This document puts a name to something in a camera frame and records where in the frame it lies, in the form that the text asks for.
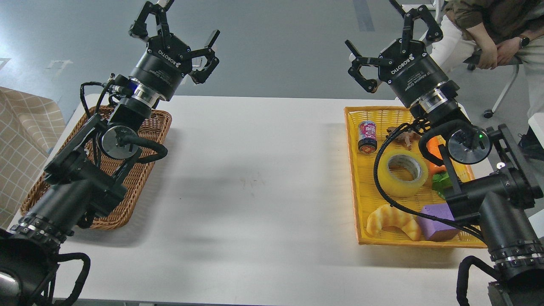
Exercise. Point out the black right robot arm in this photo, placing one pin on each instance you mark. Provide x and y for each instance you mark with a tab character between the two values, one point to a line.
491	182

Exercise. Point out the purple foam cube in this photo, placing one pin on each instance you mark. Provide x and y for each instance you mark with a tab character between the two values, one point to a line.
435	230

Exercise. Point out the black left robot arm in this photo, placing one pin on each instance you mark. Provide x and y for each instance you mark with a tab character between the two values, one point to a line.
86	177

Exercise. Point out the beige checkered cloth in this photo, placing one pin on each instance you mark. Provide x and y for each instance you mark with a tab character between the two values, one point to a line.
30	127

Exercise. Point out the brown toy lion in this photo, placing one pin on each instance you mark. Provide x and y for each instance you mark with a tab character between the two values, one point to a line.
406	139

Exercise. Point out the yellow tape roll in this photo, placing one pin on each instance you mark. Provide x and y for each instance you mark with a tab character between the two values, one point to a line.
402	173

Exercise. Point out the yellow plastic basket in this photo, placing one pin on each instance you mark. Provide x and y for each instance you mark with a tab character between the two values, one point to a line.
366	197

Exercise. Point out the orange toy carrot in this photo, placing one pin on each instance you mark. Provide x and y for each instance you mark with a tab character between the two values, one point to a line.
440	178

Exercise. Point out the toy croissant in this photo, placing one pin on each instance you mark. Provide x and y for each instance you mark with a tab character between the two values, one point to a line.
386	216

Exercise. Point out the small soda can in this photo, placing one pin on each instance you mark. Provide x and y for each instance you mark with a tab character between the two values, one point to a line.
367	142

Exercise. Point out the seated person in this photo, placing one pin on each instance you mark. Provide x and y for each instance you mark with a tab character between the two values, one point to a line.
502	30

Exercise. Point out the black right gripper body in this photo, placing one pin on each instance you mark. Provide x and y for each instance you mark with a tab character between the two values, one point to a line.
411	74

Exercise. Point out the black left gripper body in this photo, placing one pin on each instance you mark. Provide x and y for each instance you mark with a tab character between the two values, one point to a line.
160	68

